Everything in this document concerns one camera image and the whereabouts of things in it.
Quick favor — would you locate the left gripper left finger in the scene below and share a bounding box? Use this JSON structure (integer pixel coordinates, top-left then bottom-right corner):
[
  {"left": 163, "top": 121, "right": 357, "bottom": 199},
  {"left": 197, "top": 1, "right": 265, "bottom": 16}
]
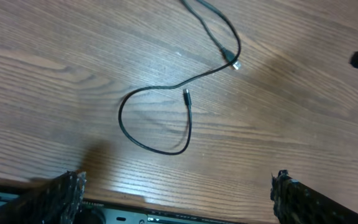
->
[{"left": 0, "top": 171, "right": 86, "bottom": 224}]

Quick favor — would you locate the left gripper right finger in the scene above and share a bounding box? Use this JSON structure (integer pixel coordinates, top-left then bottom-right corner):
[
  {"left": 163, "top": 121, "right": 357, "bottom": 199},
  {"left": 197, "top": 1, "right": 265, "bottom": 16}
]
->
[{"left": 270, "top": 170, "right": 358, "bottom": 224}]

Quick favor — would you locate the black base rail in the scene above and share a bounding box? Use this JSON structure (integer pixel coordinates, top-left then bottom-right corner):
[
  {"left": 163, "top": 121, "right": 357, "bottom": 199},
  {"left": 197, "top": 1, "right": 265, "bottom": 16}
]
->
[{"left": 0, "top": 185, "right": 233, "bottom": 224}]

